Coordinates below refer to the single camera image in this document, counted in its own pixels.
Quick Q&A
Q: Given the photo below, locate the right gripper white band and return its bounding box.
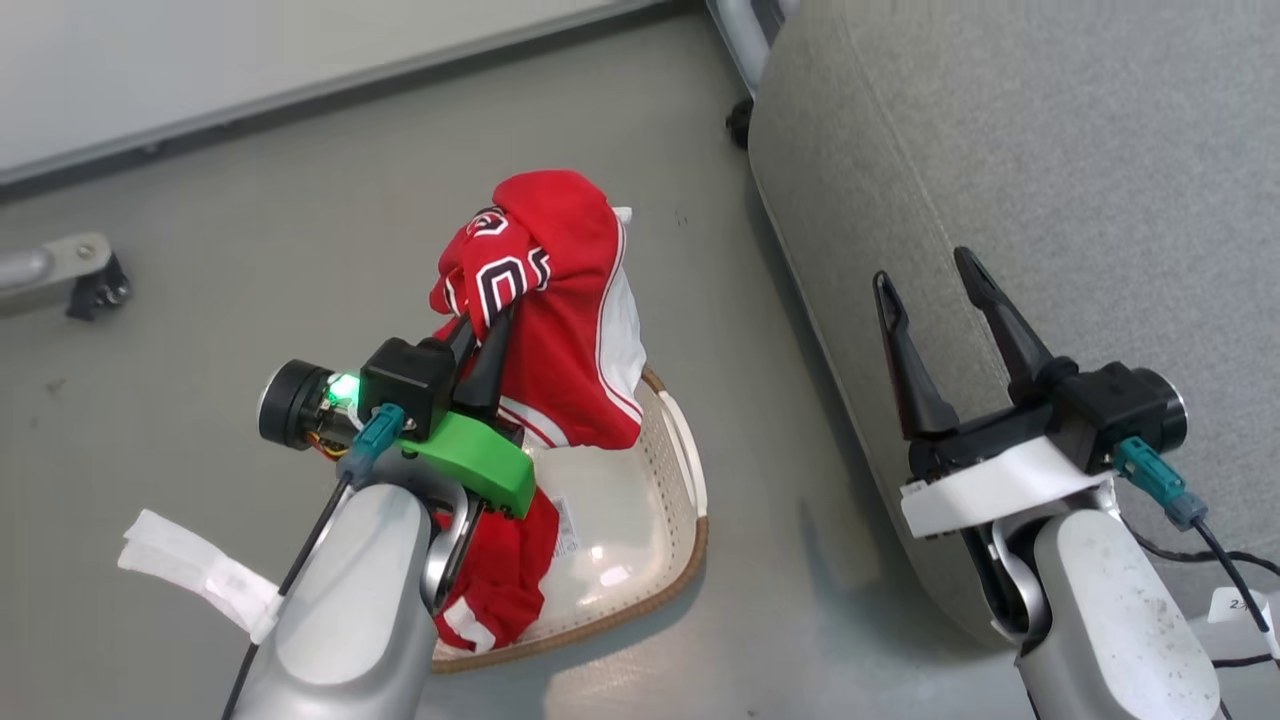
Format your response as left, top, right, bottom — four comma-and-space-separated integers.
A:
873, 247, 1190, 542

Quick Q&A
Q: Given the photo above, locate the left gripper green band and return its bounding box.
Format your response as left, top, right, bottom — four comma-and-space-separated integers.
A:
258, 305, 537, 520

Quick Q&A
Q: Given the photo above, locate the red and white sports jersey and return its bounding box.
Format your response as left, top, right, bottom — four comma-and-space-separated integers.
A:
430, 170, 648, 656

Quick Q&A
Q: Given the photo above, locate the cream perforated laundry basket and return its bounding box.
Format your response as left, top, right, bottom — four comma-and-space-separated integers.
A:
430, 365, 711, 673

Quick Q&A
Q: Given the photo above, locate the paper label sticker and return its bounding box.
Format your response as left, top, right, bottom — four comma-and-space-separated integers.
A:
549, 497, 584, 560

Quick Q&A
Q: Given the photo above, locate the grey fabric sofa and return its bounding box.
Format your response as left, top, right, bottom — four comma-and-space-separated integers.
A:
748, 0, 1280, 651

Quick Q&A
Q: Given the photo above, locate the white tape strip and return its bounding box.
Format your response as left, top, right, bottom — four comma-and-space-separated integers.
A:
117, 508, 286, 646

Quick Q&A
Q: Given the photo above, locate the small white paper tag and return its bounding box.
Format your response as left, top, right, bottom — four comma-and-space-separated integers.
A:
1207, 588, 1277, 632

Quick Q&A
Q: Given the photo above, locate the grey metal leg with caster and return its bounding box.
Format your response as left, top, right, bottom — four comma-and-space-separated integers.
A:
0, 232, 133, 323

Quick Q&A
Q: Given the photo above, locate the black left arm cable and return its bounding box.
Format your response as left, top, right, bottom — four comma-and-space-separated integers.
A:
222, 403, 407, 720

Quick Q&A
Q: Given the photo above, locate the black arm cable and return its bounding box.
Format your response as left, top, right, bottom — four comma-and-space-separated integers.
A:
222, 403, 407, 720
1113, 437, 1280, 663

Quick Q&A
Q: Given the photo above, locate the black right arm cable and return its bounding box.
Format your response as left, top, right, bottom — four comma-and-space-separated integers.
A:
1113, 437, 1280, 663

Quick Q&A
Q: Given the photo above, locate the thin black loose cable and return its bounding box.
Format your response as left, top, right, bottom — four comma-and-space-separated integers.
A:
1120, 515, 1280, 579

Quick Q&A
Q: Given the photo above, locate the grey metal tube frame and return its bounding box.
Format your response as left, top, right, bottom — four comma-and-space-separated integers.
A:
712, 0, 801, 97

